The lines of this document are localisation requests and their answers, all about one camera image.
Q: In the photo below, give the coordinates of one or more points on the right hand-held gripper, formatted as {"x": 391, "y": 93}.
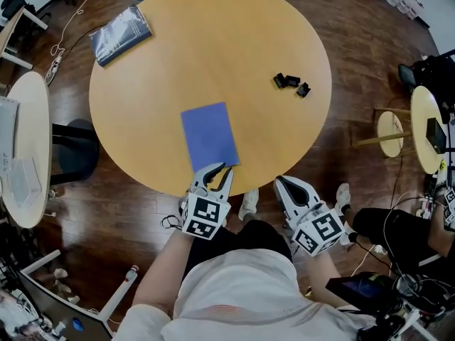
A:
{"x": 320, "y": 231}

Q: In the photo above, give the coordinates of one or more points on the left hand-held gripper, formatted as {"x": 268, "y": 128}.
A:
{"x": 204, "y": 213}

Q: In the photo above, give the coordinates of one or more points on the blue book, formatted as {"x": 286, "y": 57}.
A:
{"x": 209, "y": 133}

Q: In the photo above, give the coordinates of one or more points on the person's left forearm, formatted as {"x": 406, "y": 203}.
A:
{"x": 163, "y": 268}

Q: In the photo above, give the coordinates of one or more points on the person's right forearm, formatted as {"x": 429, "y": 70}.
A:
{"x": 327, "y": 275}

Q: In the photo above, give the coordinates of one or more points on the dark grey book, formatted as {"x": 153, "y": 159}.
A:
{"x": 119, "y": 36}

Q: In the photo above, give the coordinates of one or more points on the person's white shoe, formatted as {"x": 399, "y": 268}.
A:
{"x": 249, "y": 204}

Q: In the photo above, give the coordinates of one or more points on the person's black shorts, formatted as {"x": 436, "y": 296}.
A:
{"x": 256, "y": 236}

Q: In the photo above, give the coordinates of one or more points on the small black plastic part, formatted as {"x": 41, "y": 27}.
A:
{"x": 304, "y": 91}
{"x": 279, "y": 80}
{"x": 293, "y": 81}

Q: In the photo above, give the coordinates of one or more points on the black tablet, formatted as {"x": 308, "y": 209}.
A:
{"x": 359, "y": 288}

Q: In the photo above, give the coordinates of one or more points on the person's white shirt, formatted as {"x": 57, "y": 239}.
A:
{"x": 241, "y": 297}

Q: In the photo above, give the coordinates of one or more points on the round wooden stool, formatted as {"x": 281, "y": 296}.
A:
{"x": 391, "y": 133}

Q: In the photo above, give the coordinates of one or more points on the black round stool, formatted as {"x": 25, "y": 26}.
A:
{"x": 78, "y": 151}

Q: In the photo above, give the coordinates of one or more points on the small round wooden table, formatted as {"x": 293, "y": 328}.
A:
{"x": 423, "y": 130}

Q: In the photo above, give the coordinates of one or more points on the black box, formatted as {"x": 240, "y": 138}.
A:
{"x": 436, "y": 135}

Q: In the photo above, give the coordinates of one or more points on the idle hand-held gripper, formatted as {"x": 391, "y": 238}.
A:
{"x": 448, "y": 204}

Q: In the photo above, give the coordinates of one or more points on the black office chair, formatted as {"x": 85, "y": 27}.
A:
{"x": 432, "y": 73}

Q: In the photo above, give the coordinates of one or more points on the clear plastic box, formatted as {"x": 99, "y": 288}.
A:
{"x": 25, "y": 181}

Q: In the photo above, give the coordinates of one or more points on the round light wooden side table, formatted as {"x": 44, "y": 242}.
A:
{"x": 30, "y": 119}

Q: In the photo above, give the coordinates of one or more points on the white power strip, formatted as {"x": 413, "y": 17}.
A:
{"x": 55, "y": 67}

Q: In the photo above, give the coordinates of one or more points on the white flat device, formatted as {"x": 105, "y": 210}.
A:
{"x": 8, "y": 119}

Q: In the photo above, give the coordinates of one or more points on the white desk with wooden top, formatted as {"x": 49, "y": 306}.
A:
{"x": 16, "y": 34}

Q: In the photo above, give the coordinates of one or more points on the white frame desk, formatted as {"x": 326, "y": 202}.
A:
{"x": 113, "y": 297}

